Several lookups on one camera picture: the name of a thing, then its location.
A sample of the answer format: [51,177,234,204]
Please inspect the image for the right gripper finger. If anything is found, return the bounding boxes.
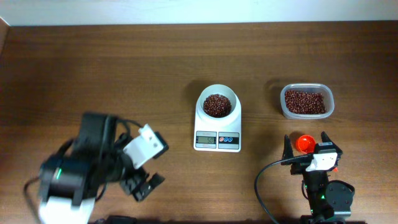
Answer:
[321,131,333,143]
[282,135,294,162]

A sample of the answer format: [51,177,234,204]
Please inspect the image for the red plastic measuring scoop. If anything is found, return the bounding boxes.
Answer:
[295,135,317,156]

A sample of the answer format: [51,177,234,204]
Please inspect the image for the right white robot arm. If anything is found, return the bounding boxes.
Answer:
[282,132,355,224]

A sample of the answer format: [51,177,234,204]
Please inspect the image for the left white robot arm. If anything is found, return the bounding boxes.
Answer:
[39,112,169,223]

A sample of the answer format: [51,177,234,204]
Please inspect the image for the white digital kitchen scale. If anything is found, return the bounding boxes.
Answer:
[193,93,242,152]

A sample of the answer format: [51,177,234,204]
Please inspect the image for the red beans in container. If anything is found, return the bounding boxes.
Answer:
[284,90,326,114]

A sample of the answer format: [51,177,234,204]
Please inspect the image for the clear plastic bean container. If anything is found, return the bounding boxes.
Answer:
[280,83,335,119]

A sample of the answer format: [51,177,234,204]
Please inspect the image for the red beans in bowl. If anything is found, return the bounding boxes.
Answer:
[203,94,232,118]

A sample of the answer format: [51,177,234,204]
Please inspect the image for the white round bowl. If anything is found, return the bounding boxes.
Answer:
[196,84,239,120]

